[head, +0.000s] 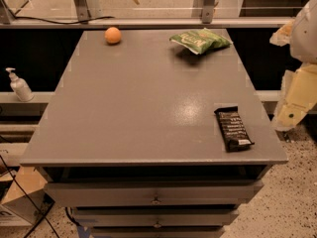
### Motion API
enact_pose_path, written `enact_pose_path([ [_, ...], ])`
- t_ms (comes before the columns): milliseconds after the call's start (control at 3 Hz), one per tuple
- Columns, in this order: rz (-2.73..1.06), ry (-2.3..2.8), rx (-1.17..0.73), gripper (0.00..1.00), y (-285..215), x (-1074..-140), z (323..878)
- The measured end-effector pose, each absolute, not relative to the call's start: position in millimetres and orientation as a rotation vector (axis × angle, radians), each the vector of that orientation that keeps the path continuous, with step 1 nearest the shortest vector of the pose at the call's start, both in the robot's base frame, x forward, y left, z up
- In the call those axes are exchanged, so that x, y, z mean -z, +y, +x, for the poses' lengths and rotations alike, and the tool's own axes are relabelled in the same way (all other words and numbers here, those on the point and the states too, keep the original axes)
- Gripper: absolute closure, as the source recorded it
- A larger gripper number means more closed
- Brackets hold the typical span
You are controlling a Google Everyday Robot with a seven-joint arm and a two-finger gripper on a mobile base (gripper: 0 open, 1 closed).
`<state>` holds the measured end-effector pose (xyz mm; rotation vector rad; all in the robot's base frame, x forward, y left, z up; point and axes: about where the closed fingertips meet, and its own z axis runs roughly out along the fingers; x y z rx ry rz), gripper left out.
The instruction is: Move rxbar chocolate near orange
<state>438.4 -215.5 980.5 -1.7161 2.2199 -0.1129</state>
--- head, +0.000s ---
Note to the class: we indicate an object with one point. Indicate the black rxbar chocolate bar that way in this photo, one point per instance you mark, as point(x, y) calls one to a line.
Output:
point(232, 128)

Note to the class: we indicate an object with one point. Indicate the metal bracket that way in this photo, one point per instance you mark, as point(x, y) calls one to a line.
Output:
point(204, 10)
point(87, 9)

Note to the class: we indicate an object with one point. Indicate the left metal bracket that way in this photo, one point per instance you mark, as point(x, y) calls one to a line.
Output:
point(87, 9)

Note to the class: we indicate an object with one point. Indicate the green chip bag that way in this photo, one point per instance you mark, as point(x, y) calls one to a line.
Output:
point(200, 41)

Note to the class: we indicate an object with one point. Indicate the grey drawer cabinet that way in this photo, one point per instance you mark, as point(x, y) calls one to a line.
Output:
point(130, 141)

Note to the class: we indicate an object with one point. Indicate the cardboard box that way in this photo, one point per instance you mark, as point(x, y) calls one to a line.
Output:
point(21, 202)

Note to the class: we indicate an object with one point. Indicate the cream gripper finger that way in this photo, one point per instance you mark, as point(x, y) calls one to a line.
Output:
point(282, 36)
point(298, 95)

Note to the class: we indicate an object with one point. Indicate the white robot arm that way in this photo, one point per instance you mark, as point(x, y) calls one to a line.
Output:
point(303, 39)

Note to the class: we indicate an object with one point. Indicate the orange fruit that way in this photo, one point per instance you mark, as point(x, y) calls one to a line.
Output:
point(112, 35)

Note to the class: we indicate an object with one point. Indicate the white pump bottle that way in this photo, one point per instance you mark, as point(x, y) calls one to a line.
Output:
point(19, 86)

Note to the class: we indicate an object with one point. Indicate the right metal bracket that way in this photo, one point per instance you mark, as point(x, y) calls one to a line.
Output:
point(204, 10)

